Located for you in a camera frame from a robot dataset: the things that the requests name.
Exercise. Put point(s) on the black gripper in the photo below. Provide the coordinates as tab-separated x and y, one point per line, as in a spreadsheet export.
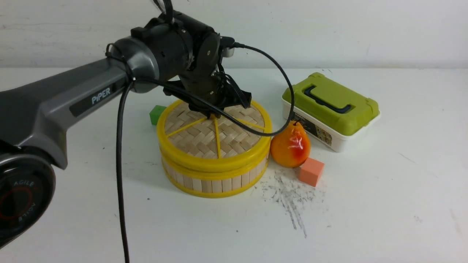
207	79

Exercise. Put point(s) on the woven bamboo steamer lid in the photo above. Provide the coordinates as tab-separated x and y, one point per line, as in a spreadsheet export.
196	142

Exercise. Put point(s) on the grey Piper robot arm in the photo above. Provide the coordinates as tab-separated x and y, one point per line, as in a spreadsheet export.
174	51

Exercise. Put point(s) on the bamboo steamer basket yellow rims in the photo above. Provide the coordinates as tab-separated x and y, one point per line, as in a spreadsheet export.
208	184

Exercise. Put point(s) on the green cube block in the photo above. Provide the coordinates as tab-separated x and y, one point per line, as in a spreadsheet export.
155	114

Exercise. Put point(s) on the orange red toy pear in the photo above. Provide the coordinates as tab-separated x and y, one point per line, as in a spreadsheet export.
291	147

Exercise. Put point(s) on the green lidded white box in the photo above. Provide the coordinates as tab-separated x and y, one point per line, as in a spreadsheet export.
335	115

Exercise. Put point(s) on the orange cube block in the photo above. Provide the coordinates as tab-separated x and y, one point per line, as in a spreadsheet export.
311	172

